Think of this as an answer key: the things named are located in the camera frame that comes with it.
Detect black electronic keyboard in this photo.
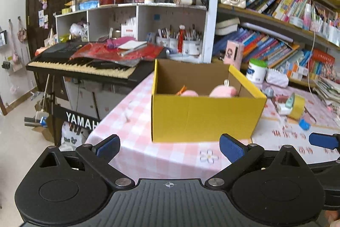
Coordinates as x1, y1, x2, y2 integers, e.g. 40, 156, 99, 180
26, 41, 168, 89

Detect dark brown door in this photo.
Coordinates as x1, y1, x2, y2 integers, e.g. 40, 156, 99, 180
26, 0, 81, 96

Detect white tub green lid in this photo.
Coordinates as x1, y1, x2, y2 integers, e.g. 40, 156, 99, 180
245, 58, 268, 84

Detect thick cream book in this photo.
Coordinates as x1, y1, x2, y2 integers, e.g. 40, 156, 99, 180
215, 18, 241, 36

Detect stack of magazines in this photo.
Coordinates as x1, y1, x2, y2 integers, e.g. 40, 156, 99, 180
314, 75, 340, 112

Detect yellow tape roll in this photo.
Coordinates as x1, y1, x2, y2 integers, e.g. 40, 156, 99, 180
288, 94, 306, 120

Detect white plastic bag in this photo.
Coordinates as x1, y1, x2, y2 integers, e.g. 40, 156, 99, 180
61, 121, 89, 151

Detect white quilted pouch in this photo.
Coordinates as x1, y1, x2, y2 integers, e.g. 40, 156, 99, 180
266, 69, 289, 88

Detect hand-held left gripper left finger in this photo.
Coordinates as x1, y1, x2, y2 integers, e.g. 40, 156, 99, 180
35, 134, 136, 190

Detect black keyboard stand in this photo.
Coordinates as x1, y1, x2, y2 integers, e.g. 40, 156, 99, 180
48, 78, 103, 148

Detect red boxed book set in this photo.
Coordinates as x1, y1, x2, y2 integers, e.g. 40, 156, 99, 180
309, 48, 336, 80

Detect red glossy paper sheets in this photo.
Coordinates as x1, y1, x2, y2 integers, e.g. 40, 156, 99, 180
69, 42, 164, 61

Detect row of leaning books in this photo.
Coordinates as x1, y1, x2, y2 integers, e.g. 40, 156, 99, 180
245, 0, 312, 23

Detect pink checked printed table mat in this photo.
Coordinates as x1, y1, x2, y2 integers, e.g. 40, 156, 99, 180
85, 59, 340, 183

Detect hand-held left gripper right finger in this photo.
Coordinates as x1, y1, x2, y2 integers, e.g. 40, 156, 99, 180
205, 133, 306, 189

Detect yellow cardboard box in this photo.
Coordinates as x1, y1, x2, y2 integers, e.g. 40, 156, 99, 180
151, 59, 267, 143

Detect pink cartoon pen holder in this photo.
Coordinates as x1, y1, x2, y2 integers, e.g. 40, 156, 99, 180
225, 40, 244, 67

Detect wooden bookshelf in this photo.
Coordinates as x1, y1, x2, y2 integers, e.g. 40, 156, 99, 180
203, 0, 340, 89

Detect red tassel ornament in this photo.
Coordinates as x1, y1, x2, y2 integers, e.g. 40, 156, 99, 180
177, 25, 186, 54

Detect white cable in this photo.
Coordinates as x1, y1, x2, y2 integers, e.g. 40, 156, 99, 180
302, 0, 317, 93

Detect orange blue white carton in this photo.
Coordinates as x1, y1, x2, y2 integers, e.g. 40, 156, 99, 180
282, 67, 306, 79
285, 60, 310, 74

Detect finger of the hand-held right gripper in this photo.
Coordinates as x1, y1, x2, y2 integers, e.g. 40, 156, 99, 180
309, 132, 340, 150
305, 159, 340, 212

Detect white cubby shelf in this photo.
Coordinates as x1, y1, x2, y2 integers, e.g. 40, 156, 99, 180
54, 3, 208, 63

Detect white notebook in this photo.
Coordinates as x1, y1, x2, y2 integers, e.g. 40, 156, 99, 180
117, 40, 148, 51

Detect row of colourful books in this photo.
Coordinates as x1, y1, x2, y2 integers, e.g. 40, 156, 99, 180
212, 27, 301, 68

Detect white pen cups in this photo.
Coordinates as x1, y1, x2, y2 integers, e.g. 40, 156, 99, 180
156, 27, 201, 56

